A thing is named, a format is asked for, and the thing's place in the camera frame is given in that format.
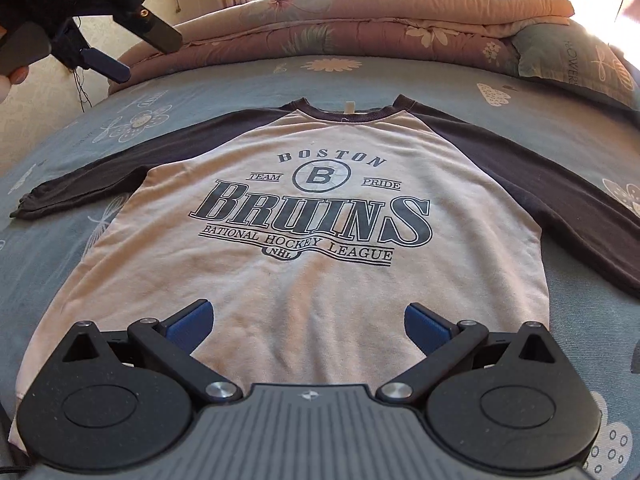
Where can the grey-green flower print pillow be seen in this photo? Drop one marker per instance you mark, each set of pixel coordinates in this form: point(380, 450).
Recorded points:
point(570, 65)

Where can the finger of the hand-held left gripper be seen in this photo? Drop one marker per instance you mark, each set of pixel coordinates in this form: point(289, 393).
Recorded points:
point(107, 67)
point(157, 37)

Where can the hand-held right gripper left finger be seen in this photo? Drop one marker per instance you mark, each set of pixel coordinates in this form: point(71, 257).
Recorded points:
point(192, 322)

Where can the blue-grey floral bed sheet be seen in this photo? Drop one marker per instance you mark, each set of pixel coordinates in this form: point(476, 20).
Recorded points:
point(200, 85)

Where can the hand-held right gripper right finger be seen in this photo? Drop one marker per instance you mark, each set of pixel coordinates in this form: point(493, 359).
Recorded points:
point(425, 326)

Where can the folded pink floral quilt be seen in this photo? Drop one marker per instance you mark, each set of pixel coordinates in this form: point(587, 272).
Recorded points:
point(350, 25)

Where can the person's left hand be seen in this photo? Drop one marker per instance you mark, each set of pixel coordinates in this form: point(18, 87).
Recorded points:
point(19, 76)

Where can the white sweatshirt with dark sleeves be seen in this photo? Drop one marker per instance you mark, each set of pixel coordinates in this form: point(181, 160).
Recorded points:
point(300, 270)

